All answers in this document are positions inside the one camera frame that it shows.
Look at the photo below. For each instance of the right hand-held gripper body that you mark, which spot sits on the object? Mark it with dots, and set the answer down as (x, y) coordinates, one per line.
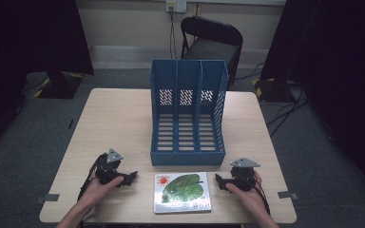
(243, 174)

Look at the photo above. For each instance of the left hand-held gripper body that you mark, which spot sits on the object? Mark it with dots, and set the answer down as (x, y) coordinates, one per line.
(107, 167)

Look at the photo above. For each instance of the green leaf picture book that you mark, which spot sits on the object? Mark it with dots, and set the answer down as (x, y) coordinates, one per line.
(182, 192)

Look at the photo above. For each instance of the blue plastic file rack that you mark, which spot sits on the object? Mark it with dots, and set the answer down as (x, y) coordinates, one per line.
(187, 139)

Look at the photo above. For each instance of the person's left hand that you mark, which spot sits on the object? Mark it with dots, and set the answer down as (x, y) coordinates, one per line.
(98, 190)

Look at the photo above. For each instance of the person's right hand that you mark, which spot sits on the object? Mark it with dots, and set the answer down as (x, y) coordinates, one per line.
(250, 198)

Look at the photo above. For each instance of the grey tape piece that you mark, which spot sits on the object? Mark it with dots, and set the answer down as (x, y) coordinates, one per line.
(286, 194)
(49, 198)

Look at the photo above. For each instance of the black stand base yellow tape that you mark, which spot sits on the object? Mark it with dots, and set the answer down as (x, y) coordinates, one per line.
(60, 85)
(272, 90)

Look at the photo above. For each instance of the black folding chair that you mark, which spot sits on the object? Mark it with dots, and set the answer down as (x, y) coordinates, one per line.
(214, 47)

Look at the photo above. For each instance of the dark curtain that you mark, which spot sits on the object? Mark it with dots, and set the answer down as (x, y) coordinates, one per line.
(336, 79)
(28, 38)

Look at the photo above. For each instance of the white wall socket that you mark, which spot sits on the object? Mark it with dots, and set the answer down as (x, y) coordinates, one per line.
(176, 5)

